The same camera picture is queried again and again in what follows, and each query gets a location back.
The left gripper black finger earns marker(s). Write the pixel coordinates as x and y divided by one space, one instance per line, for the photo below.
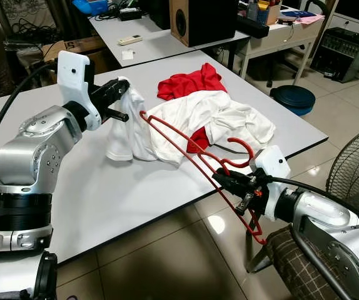
117 85
115 97

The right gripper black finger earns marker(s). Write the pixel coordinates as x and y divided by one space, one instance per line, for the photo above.
223 185
224 177

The red clothes hanger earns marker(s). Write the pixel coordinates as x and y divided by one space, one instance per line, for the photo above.
236 140

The white shirt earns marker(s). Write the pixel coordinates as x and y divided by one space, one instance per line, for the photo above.
186 115

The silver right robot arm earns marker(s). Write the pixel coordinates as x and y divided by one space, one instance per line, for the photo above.
329 215

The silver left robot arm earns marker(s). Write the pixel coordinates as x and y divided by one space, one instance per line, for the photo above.
29 162

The small white card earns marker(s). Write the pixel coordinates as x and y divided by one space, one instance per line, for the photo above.
127 55

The white remote control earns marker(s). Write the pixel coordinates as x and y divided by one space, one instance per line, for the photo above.
129 40

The brown cardboard box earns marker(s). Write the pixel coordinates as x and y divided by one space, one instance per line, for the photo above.
82 47

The red shirt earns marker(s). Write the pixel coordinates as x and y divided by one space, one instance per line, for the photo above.
189 84

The black power adapter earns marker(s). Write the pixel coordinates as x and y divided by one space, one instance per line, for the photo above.
131 13

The brown plaid chair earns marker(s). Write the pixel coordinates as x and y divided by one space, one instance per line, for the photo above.
292 262

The dark blue round stool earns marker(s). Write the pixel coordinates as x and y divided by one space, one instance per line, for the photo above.
292 97

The wooden black speaker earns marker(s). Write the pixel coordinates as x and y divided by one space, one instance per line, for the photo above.
204 22

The black amplifier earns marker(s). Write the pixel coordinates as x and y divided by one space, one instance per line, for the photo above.
342 56

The black soundbar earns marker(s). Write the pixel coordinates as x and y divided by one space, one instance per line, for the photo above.
253 26

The beige drawer desk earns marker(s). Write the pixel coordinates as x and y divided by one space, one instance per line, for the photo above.
279 37

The cardboard pen holder box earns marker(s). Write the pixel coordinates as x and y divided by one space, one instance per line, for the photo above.
266 12

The pink paper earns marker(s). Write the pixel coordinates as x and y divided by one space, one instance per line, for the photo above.
309 19

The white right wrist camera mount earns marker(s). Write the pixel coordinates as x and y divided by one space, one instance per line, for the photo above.
273 165

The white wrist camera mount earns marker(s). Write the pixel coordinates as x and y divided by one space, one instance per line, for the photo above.
73 78
273 165

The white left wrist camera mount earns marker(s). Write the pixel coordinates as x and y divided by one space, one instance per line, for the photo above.
73 78

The white table black frame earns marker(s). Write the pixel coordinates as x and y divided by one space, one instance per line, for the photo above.
161 47
104 206

